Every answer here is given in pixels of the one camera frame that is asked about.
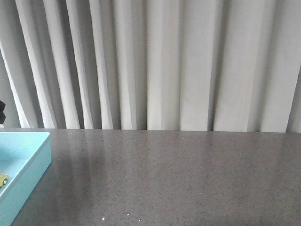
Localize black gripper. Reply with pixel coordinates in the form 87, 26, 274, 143
0, 101, 6, 125

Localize grey pleated curtain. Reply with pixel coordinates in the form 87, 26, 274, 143
0, 0, 301, 132

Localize yellow toy beetle car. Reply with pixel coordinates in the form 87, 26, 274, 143
0, 173, 9, 188

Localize light blue box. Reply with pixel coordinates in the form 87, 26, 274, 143
0, 132, 52, 226

